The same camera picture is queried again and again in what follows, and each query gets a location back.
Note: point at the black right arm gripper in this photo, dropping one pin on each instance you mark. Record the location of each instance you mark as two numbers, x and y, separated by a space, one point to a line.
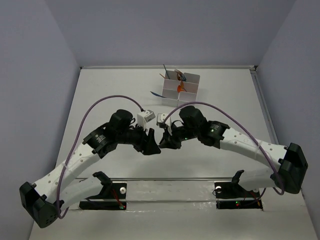
169 141

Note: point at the orange plastic spoon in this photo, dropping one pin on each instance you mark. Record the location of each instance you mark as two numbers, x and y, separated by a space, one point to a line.
180 89

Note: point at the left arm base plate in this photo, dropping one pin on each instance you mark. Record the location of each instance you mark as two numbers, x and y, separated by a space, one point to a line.
112 196

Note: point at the dark blue fork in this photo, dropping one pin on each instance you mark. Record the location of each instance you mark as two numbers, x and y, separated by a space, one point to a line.
183 77

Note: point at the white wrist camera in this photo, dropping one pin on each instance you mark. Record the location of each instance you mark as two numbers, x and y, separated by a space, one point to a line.
164 122
145 117

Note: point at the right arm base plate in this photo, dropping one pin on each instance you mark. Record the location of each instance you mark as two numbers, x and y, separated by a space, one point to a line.
230 195

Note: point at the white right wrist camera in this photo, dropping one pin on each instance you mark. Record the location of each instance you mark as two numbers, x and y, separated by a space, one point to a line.
164 122

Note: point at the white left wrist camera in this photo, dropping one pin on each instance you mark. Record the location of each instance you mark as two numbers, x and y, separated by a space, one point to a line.
145 117

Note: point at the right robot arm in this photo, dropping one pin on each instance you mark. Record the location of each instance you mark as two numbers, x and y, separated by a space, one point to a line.
285 166

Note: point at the blue utensil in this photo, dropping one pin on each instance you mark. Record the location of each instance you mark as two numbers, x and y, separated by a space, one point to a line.
157 95

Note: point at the left white organizer box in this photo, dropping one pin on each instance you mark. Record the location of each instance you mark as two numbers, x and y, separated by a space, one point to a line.
169 90

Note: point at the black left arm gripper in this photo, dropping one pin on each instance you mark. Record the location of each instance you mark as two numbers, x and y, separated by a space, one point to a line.
144 142

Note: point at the white organizer box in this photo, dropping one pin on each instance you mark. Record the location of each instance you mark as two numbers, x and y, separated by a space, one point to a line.
191 86
169 90

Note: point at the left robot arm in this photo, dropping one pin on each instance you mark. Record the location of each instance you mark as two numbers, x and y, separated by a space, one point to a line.
46 199

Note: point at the right white organizer box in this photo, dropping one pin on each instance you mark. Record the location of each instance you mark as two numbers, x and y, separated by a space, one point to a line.
191 86

